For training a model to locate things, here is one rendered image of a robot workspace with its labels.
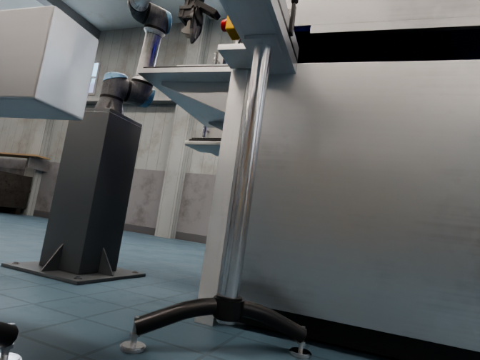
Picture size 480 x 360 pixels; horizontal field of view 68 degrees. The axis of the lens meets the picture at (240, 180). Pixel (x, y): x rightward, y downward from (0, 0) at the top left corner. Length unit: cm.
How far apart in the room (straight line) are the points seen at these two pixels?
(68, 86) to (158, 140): 594
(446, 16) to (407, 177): 50
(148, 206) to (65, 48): 579
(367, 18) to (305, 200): 62
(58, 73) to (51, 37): 4
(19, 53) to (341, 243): 90
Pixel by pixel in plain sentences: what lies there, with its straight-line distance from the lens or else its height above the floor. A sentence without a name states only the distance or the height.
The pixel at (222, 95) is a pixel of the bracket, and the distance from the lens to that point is 139.
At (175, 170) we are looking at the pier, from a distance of 590.
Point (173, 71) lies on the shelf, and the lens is 142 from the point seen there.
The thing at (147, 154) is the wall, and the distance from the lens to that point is 649.
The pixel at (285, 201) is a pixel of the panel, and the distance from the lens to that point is 112.
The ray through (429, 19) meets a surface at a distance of 131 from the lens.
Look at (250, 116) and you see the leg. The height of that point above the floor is 62.
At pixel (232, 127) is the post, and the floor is 65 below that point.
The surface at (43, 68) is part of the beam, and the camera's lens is 49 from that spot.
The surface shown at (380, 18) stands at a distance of 131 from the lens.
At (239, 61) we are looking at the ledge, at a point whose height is 86.
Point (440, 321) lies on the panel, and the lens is 113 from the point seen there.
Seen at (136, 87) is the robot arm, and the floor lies 97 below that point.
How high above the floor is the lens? 32
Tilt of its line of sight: 8 degrees up
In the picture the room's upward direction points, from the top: 8 degrees clockwise
